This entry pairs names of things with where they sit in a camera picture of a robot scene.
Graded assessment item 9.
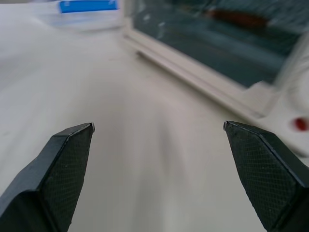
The blue and white box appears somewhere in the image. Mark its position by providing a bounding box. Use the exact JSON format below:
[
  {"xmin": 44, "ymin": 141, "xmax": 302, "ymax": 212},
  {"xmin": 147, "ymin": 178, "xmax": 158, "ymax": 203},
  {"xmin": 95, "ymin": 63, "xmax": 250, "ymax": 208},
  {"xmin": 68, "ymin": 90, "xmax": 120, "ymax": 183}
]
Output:
[{"xmin": 32, "ymin": 0, "xmax": 123, "ymax": 33}]

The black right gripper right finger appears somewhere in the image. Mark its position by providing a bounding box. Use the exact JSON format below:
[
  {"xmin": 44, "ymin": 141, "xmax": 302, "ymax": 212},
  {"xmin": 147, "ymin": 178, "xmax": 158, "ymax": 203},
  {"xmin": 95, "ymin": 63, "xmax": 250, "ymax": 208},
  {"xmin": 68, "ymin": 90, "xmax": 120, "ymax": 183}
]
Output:
[{"xmin": 223, "ymin": 120, "xmax": 309, "ymax": 232}]

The small dark red object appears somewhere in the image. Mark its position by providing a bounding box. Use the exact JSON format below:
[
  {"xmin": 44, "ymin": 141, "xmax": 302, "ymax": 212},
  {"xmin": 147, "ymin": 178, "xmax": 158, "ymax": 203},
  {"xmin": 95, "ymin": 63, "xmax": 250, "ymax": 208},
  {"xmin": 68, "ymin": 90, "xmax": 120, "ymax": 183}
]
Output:
[{"xmin": 293, "ymin": 117, "xmax": 307, "ymax": 132}]

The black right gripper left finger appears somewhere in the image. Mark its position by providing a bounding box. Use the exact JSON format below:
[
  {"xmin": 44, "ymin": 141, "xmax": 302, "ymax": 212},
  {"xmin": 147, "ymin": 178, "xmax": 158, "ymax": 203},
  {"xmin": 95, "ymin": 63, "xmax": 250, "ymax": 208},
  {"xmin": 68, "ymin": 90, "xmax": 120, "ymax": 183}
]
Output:
[{"xmin": 0, "ymin": 122, "xmax": 96, "ymax": 232}]

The white countertop oven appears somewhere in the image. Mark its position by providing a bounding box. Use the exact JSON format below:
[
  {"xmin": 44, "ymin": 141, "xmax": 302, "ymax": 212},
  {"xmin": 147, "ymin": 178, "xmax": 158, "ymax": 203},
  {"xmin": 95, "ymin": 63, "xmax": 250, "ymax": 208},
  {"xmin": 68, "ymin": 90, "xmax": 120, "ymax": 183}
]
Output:
[{"xmin": 122, "ymin": 0, "xmax": 309, "ymax": 158}]

